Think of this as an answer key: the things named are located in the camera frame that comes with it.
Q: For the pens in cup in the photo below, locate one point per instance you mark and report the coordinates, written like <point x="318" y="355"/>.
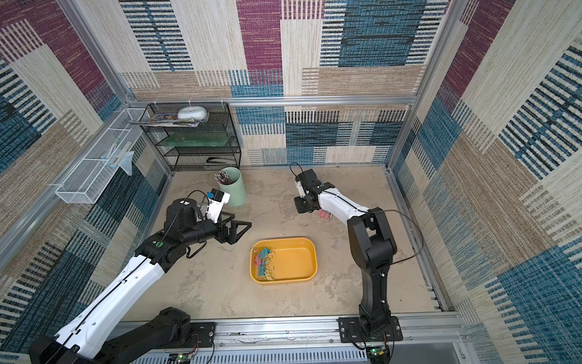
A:
<point x="223" y="178"/>

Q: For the white wire wall basket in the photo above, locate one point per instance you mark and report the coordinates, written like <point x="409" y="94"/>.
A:
<point x="110" y="152"/>

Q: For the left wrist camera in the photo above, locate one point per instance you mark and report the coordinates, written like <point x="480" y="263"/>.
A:
<point x="217" y="199"/>

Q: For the small teal binder clip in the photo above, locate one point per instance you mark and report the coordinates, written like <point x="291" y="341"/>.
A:
<point x="265" y="252"/>

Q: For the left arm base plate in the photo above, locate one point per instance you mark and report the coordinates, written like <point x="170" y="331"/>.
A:
<point x="200" y="335"/>

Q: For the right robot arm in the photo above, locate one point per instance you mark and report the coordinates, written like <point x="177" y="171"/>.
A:
<point x="372" y="247"/>

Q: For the yellow storage tray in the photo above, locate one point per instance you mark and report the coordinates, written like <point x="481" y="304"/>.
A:
<point x="291" y="260"/>

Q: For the black wire shelf rack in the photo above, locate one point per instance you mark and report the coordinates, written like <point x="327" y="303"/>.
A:
<point x="209" y="147"/>

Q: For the white round device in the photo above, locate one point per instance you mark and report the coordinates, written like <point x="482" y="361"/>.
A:
<point x="193" y="113"/>

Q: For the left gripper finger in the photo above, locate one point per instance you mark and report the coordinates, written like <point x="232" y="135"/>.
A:
<point x="237" y="230"/>
<point x="225" y="217"/>

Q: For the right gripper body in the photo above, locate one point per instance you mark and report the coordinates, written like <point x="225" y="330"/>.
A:
<point x="302" y="202"/>

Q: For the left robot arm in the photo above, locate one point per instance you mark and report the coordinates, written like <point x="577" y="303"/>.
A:
<point x="86" y="339"/>

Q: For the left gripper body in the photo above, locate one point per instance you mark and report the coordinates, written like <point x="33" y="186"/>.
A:
<point x="220" y="234"/>

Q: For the mint green pen cup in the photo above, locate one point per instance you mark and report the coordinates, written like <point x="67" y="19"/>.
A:
<point x="237" y="189"/>

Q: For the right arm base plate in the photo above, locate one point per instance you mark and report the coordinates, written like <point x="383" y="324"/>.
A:
<point x="352" y="330"/>

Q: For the yellow binder clip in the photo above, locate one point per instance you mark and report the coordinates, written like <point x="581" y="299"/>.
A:
<point x="269" y="274"/>

